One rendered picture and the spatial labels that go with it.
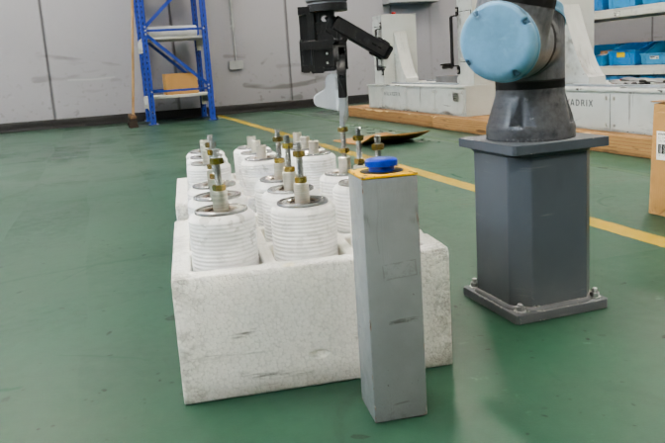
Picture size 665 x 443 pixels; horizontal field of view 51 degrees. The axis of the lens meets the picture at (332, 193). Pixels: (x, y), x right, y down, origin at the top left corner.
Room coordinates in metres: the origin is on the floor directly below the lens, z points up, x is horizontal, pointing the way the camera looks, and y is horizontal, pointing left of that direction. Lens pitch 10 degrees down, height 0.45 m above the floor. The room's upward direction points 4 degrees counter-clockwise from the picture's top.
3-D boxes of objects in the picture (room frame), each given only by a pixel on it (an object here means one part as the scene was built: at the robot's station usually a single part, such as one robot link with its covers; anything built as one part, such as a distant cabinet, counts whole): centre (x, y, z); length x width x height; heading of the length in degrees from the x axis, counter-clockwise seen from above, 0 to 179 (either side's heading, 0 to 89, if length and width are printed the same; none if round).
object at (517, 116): (1.23, -0.35, 0.35); 0.15 x 0.15 x 0.10
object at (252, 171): (1.55, 0.15, 0.16); 0.10 x 0.10 x 0.18
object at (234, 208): (0.99, 0.16, 0.25); 0.08 x 0.08 x 0.01
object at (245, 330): (1.13, 0.07, 0.09); 0.39 x 0.39 x 0.18; 11
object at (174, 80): (6.95, 1.41, 0.36); 0.31 x 0.25 x 0.20; 108
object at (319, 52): (1.27, 0.00, 0.49); 0.09 x 0.08 x 0.12; 88
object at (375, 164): (0.86, -0.06, 0.32); 0.04 x 0.04 x 0.02
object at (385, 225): (0.86, -0.06, 0.16); 0.07 x 0.07 x 0.31; 11
